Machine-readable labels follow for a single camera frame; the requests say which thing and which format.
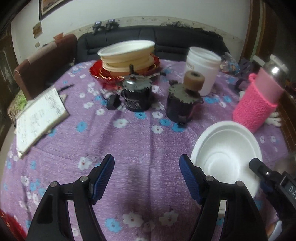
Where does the black motor with gear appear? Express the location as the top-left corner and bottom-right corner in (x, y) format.
(121, 64), (152, 112)

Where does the red tray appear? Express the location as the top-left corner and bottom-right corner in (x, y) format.
(0, 209), (27, 241)
(89, 54), (160, 81)

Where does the brown grinding wheel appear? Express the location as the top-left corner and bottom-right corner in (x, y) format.
(183, 71), (205, 92)

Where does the black power adapter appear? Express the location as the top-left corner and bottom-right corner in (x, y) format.
(106, 93), (121, 110)

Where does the purple floral tablecloth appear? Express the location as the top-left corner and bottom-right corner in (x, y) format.
(0, 59), (290, 241)

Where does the far beige bowl stack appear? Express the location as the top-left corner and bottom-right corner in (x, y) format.
(97, 40), (155, 72)

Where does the brown armchair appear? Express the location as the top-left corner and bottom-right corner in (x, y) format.
(14, 34), (77, 100)

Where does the near red tray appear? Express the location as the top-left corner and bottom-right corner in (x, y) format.
(0, 209), (27, 241)

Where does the framed wall painting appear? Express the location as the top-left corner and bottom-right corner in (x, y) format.
(39, 0), (71, 21)

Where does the black leather sofa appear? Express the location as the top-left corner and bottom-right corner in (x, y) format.
(76, 25), (230, 64)

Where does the black pen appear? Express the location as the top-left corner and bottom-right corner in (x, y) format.
(58, 84), (75, 92)

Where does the dark wooden wardrobe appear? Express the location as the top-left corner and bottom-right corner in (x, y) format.
(0, 24), (19, 146)

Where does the patterned blanket pile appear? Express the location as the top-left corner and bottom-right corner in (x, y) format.
(7, 90), (27, 124)

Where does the white plastic jar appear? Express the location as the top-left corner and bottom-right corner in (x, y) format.
(184, 47), (222, 96)

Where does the lined handwritten notebook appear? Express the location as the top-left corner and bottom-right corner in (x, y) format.
(16, 86), (69, 158)

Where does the pink knit-sleeved bottle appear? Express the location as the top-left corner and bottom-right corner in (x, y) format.
(232, 54), (288, 133)

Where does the far red tray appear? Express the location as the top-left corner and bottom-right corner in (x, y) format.
(89, 54), (160, 81)

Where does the small white foam bowl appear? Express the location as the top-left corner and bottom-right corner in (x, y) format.
(190, 121), (263, 197)

